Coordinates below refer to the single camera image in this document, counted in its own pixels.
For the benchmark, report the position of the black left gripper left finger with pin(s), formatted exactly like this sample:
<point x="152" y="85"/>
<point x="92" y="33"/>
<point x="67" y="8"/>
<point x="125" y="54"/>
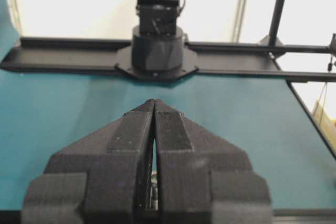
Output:
<point x="100" y="178"/>

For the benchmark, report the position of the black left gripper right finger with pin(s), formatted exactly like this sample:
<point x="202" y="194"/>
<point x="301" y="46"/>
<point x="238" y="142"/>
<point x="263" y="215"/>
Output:
<point x="202" y="177"/>

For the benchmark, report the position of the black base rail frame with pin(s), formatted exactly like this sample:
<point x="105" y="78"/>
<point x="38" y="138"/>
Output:
<point x="112" y="57"/>

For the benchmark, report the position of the black upright frame post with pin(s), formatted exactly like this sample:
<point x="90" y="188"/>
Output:
<point x="275" y="22"/>

